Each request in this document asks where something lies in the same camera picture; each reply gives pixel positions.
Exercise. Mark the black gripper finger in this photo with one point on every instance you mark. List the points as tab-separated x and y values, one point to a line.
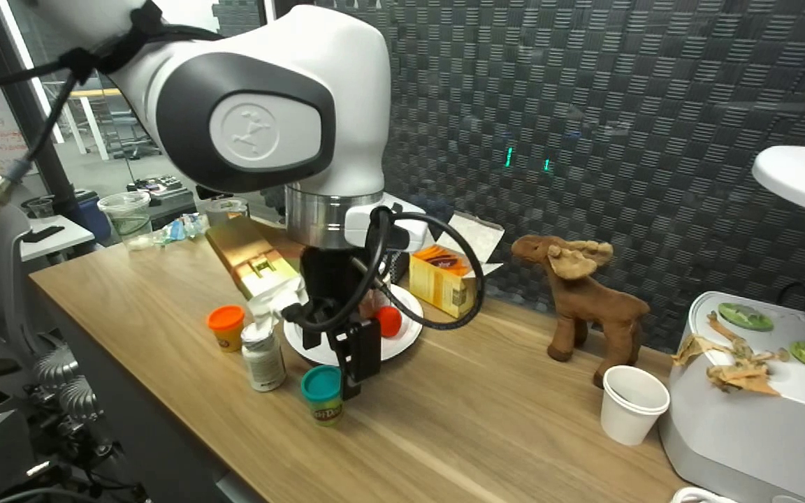
359	349
306	324

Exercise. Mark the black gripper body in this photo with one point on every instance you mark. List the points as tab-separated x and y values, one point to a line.
335	281

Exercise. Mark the white pill bottle grey label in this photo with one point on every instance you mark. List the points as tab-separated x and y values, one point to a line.
264	359

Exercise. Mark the teal lid dough tub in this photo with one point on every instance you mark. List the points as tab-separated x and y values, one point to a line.
320	394

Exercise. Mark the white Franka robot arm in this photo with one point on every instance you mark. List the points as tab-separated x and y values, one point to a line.
264	120

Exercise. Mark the white round plate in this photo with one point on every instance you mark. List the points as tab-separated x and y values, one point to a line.
408	342

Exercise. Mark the orange lid yellow dough tub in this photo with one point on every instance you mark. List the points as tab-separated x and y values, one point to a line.
228	324

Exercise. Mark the open yellow cardboard box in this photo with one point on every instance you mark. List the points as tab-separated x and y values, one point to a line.
439	281

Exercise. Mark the clear plastic bottle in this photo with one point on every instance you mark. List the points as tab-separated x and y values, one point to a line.
183	228

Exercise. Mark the clear plastic container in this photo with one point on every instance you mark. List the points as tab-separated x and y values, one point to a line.
124	210

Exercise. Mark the brown moose plush toy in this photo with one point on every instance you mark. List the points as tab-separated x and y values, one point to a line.
588	302

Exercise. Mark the white side table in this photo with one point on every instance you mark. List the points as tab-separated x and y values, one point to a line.
49	239

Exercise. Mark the white paper cup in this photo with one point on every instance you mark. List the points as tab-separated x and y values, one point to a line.
631	409

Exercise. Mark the black slanted pole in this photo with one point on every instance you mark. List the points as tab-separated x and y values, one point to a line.
26	120

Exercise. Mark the white bowl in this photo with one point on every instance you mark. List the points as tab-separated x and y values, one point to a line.
700	496

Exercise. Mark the olive brown wrist camera box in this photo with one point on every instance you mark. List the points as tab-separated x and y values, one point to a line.
250	260

